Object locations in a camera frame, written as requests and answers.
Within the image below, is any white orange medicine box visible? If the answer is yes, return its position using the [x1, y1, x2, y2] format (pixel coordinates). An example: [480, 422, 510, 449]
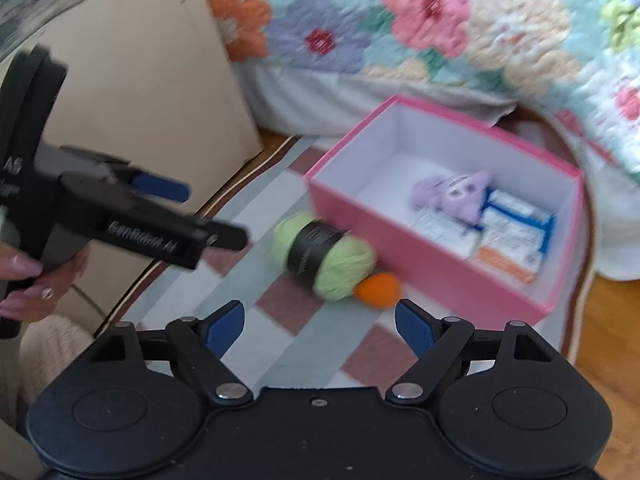
[472, 229, 542, 286]

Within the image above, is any beige cabinet panel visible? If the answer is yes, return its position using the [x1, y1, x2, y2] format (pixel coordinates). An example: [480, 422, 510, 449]
[0, 0, 265, 261]

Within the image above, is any orange sponge ball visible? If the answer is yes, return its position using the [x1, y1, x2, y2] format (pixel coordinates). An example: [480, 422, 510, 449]
[354, 272, 401, 310]

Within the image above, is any green yarn ball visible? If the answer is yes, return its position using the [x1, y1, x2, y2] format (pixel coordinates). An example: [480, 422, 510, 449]
[272, 211, 378, 301]

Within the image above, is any white blue medicine box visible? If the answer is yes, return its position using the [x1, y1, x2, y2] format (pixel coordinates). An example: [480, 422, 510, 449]
[411, 208, 480, 259]

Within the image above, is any purple plush toy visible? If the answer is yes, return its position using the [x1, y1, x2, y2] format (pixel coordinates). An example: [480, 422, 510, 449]
[409, 170, 494, 224]

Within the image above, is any person's left hand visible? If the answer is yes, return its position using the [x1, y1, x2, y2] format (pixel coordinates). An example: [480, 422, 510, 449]
[1, 243, 90, 323]

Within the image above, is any blue medicine box rear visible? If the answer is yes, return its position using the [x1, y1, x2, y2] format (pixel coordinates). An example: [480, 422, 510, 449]
[478, 188, 555, 254]

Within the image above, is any checkered grey red rug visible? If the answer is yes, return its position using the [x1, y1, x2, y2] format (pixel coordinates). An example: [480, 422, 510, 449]
[108, 104, 592, 391]

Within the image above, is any pink storage box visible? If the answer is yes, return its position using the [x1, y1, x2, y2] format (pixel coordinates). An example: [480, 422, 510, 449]
[306, 96, 584, 328]

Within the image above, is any floral quilt bedspread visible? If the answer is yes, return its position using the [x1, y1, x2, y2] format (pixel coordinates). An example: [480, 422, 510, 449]
[209, 0, 639, 178]

